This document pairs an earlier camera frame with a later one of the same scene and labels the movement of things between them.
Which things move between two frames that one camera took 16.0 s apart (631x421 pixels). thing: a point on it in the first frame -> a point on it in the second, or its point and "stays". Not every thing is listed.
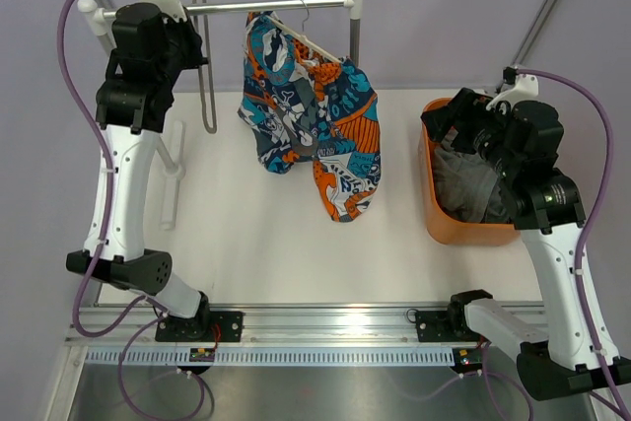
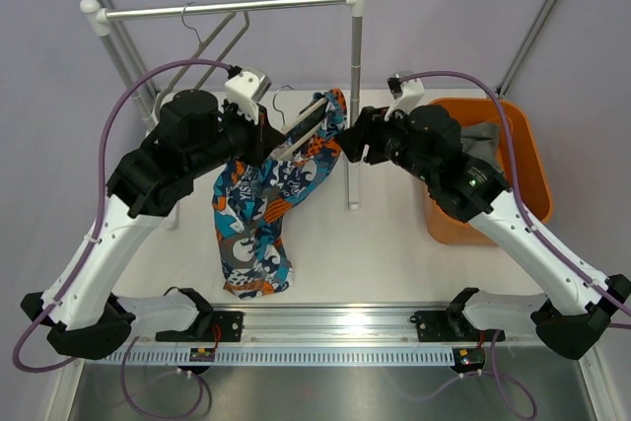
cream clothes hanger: [300, 36] -> [308, 113]
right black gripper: [466, 113] -> [353, 139]
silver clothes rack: [171, 160] stays
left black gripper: [194, 57] -> [263, 137]
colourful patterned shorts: [299, 100] -> [249, 204]
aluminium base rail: [267, 325] stays
